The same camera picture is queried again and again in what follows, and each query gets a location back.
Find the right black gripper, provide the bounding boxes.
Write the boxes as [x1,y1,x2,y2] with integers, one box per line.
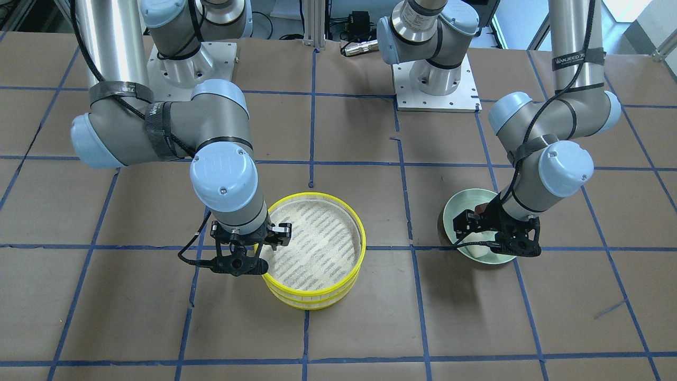
[209,220,292,276]

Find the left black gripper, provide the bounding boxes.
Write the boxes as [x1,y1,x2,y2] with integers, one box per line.
[453,196,542,257]

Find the yellow steamer layer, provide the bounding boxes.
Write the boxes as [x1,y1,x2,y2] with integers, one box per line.
[261,192,366,292]
[263,273,359,311]

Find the white steamed bun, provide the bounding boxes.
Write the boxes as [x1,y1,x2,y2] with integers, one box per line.
[464,244,493,259]

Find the brown bun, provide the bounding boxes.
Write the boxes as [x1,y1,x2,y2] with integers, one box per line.
[474,203,492,219]

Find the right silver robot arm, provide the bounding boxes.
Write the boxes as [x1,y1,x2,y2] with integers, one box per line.
[69,1,292,276]

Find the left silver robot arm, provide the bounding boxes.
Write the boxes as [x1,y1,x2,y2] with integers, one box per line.
[377,1,620,261]

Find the light green plate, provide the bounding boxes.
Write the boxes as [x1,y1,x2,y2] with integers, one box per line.
[442,189,519,265]

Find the silver cylindrical connector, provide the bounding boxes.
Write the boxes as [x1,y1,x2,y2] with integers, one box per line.
[340,40,379,57]

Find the black power brick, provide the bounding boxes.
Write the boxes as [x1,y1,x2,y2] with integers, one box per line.
[345,11,371,37]

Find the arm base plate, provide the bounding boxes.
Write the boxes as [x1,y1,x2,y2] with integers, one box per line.
[392,56,482,113]
[147,42,239,102]

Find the aluminium frame post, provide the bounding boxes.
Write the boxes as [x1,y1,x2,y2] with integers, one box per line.
[301,1,328,50]

